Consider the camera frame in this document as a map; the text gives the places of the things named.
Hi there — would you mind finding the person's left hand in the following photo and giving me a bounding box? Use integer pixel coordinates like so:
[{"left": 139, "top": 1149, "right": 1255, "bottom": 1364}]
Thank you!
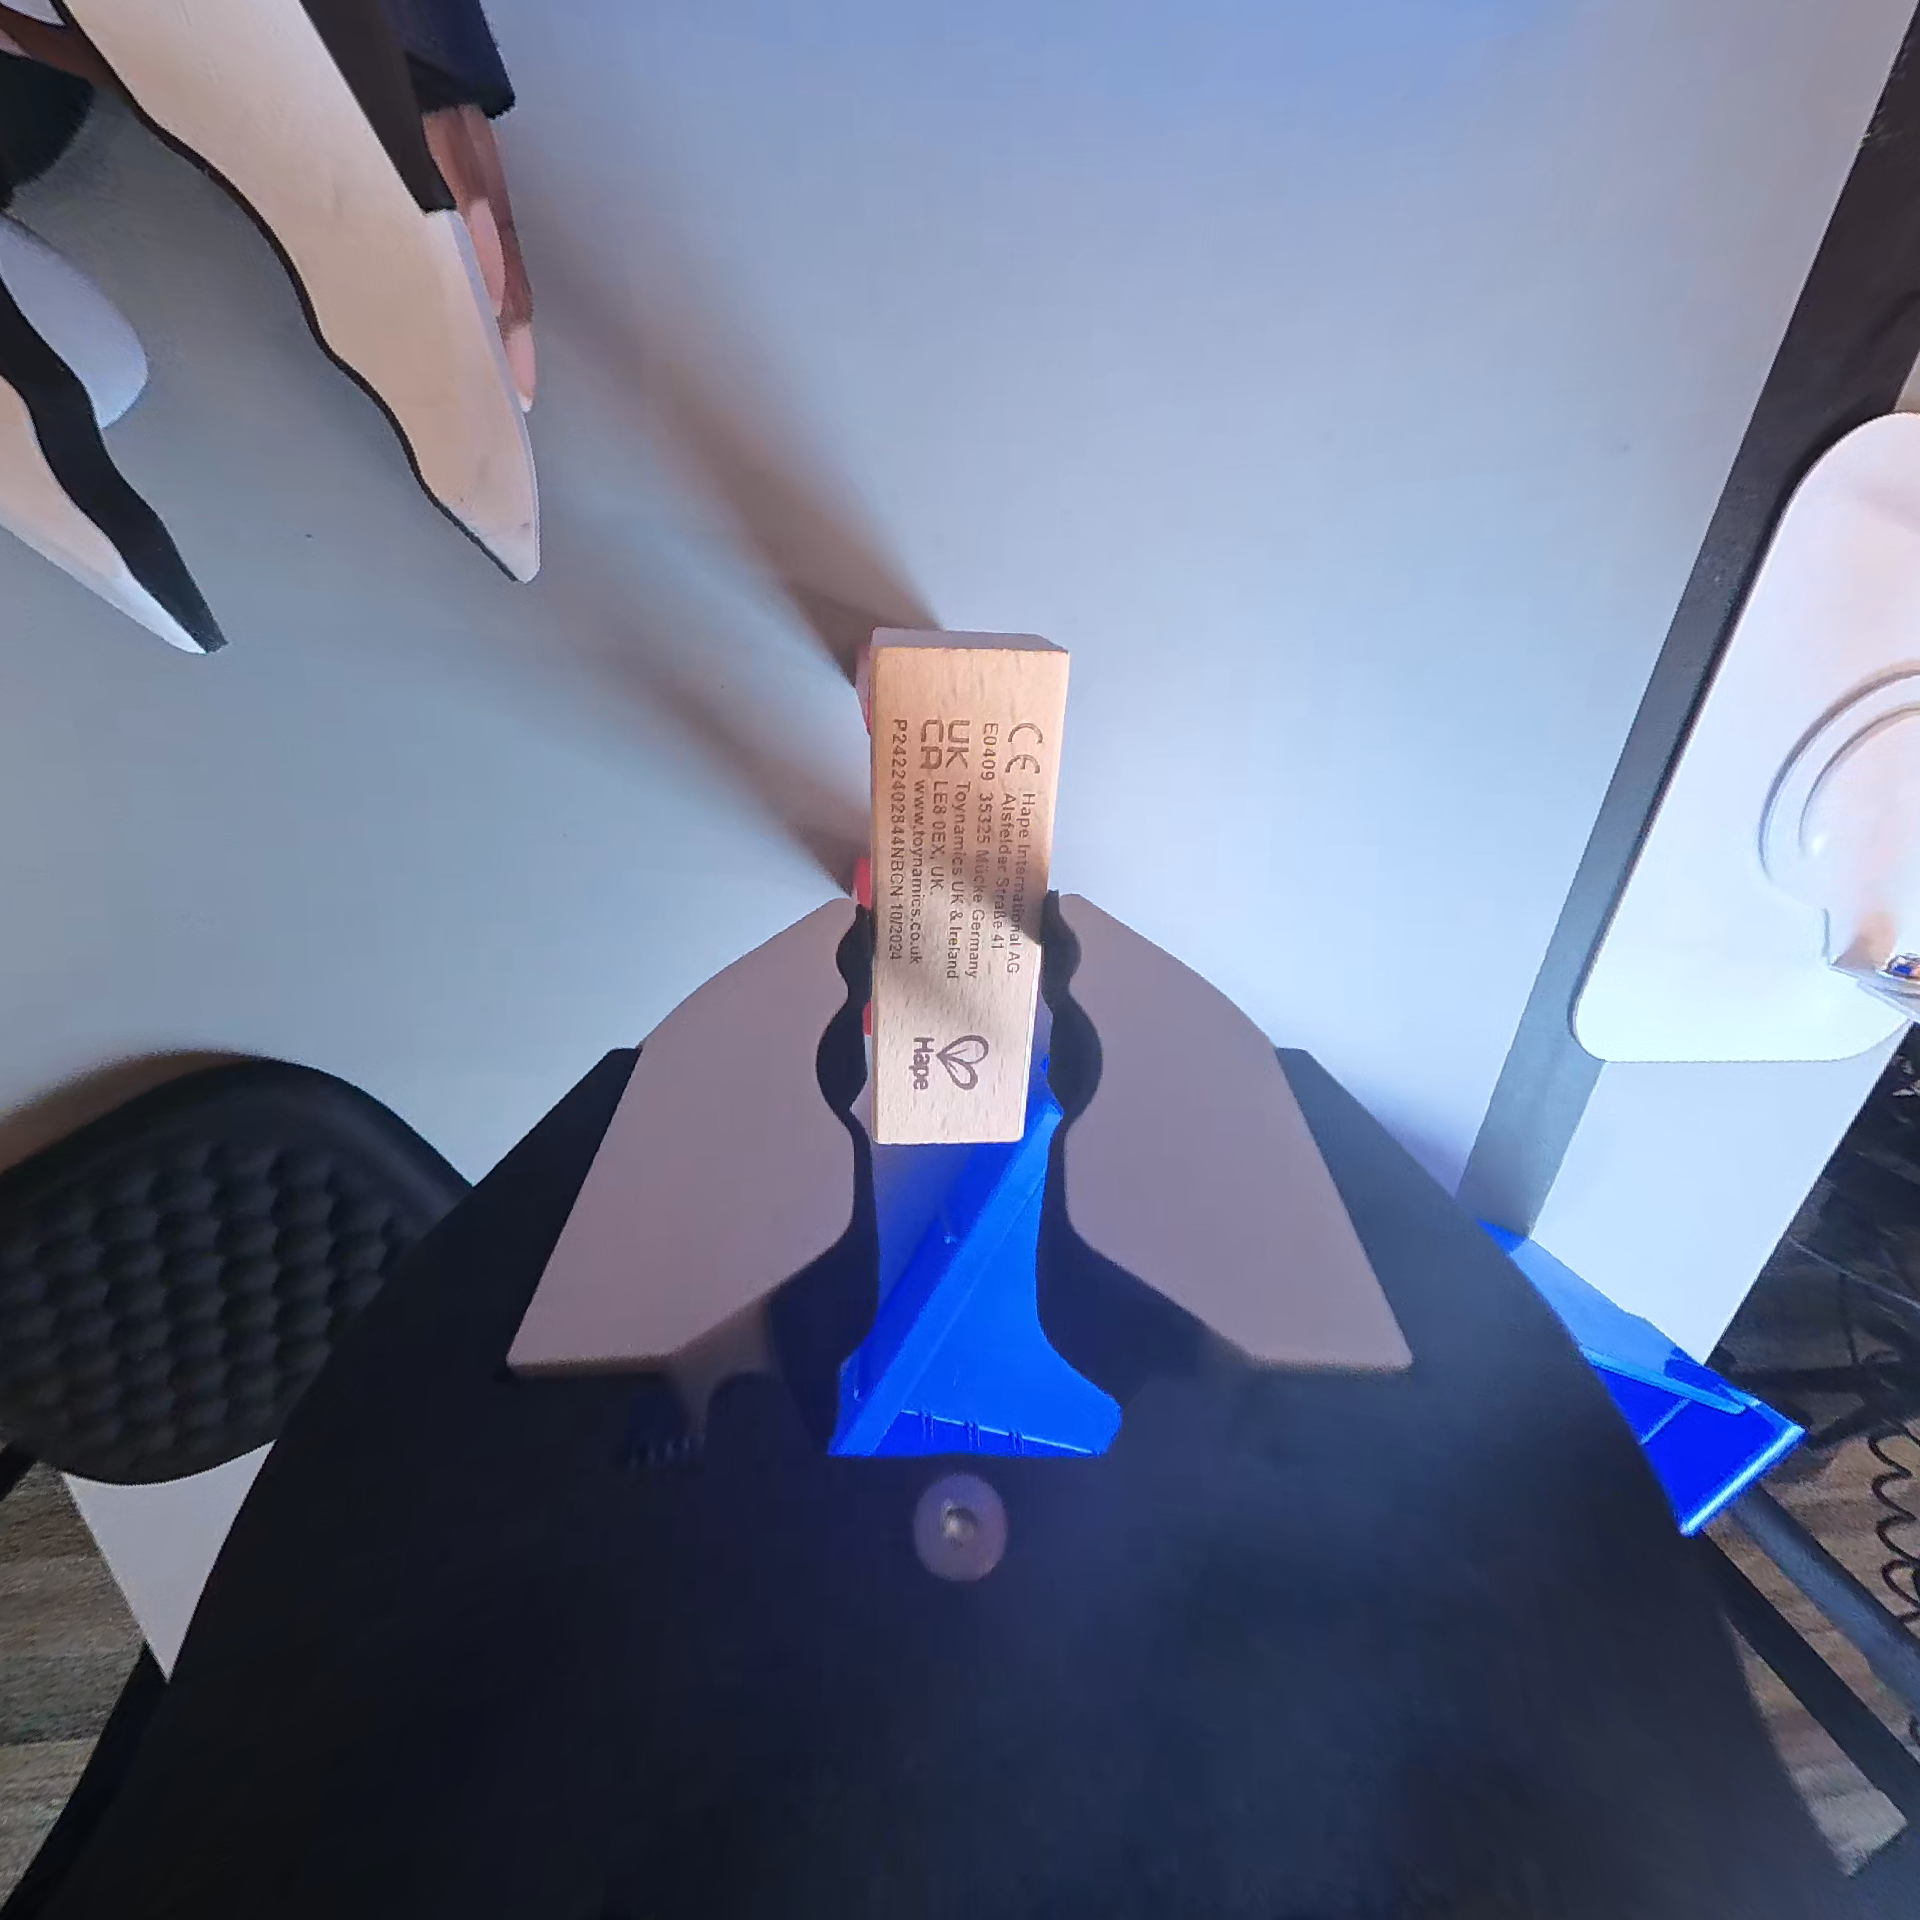
[{"left": 301, "top": 0, "right": 541, "bottom": 414}]

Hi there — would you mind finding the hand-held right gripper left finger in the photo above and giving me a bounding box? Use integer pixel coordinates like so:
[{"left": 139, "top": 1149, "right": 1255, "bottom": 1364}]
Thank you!
[{"left": 505, "top": 899, "right": 880, "bottom": 1373}]

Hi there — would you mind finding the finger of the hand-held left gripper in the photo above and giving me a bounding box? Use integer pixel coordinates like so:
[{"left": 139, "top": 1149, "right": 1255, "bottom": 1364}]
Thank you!
[
  {"left": 66, "top": 0, "right": 543, "bottom": 584},
  {"left": 0, "top": 215, "right": 229, "bottom": 658}
]

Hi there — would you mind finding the natural wooden block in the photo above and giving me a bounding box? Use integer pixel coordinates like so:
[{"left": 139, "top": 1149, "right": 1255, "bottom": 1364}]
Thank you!
[{"left": 864, "top": 629, "right": 1076, "bottom": 1145}]

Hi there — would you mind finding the blue plastic bin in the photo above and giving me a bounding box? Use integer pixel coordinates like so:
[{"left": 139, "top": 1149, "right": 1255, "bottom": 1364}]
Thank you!
[{"left": 829, "top": 1094, "right": 1807, "bottom": 1540}]

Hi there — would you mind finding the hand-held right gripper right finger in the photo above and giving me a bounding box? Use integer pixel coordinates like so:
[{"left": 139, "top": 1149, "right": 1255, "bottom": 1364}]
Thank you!
[{"left": 1034, "top": 891, "right": 1417, "bottom": 1373}]

